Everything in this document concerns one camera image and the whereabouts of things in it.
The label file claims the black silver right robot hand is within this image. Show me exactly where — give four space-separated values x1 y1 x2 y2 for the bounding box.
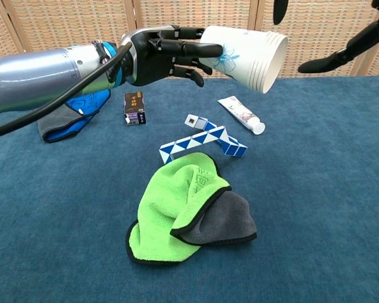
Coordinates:
273 0 379 74

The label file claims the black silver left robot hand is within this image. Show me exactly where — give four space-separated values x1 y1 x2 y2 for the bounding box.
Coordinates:
118 25 224 88

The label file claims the white paper cup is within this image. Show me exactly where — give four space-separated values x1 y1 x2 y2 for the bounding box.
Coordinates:
199 25 289 95

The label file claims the small black printed box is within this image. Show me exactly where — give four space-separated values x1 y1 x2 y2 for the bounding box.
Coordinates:
123 91 148 126

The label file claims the woven bamboo folding screen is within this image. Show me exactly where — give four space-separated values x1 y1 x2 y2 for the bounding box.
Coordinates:
0 0 379 80

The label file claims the blue white snake puzzle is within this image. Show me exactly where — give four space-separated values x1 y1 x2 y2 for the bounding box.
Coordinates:
159 114 249 164

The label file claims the blue and grey microfibre cloth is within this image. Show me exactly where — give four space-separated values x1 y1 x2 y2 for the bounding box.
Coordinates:
37 89 112 144

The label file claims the white toothpaste tube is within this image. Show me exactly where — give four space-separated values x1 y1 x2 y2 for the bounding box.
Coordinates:
217 96 266 136

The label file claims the green and grey microfibre cloth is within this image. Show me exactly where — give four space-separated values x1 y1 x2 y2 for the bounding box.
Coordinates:
126 152 258 265

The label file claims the dark blue table mat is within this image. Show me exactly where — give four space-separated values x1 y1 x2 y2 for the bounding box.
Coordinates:
0 75 379 303

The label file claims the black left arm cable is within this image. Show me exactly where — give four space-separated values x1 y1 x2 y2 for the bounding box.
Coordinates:
0 42 133 141

